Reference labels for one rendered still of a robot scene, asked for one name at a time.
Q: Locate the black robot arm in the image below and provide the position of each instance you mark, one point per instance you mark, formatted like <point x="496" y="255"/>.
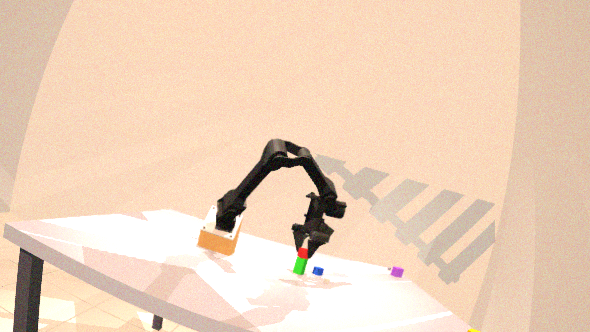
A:
<point x="274" y="156"/>

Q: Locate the light blue block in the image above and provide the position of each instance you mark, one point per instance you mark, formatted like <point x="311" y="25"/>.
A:
<point x="317" y="270"/>

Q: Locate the light green block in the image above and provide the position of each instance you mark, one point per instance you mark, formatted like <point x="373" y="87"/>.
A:
<point x="301" y="262"/>
<point x="299" y="270"/>

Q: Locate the small purple cube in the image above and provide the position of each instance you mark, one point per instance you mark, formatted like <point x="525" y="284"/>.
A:
<point x="397" y="272"/>

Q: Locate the red block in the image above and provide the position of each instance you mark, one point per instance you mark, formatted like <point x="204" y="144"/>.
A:
<point x="302" y="253"/>

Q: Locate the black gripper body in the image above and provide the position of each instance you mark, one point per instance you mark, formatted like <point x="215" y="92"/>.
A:
<point x="311" y="227"/>

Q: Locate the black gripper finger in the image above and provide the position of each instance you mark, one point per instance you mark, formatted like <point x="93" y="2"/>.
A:
<point x="299" y="239"/>
<point x="312" y="247"/>

